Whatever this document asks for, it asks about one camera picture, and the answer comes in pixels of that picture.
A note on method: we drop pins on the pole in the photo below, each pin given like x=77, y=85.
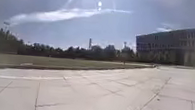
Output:
x=90, y=43

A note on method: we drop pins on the row of dark trees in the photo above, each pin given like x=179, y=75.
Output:
x=69, y=52

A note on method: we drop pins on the pale concrete slab pavement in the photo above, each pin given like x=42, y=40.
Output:
x=99, y=94

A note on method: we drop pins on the grass field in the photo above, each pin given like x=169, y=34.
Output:
x=51, y=62

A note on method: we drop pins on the large dark building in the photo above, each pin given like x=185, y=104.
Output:
x=173, y=43

